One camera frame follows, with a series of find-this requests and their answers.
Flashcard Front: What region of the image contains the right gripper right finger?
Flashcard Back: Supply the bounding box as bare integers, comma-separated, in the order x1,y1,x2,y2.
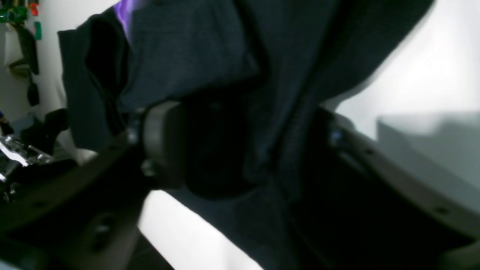
292,109,479,270

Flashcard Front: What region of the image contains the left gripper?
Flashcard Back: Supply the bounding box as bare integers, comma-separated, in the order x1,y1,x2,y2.
0,109,70,203

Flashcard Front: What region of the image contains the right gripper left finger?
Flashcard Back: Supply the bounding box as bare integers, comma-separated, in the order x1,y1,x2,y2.
1,101,187,270

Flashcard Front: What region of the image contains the black T-shirt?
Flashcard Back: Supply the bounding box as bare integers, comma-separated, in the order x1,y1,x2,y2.
58,0,432,270

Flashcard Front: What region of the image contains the grey right bin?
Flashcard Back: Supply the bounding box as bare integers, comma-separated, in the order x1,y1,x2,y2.
377,112,480,214

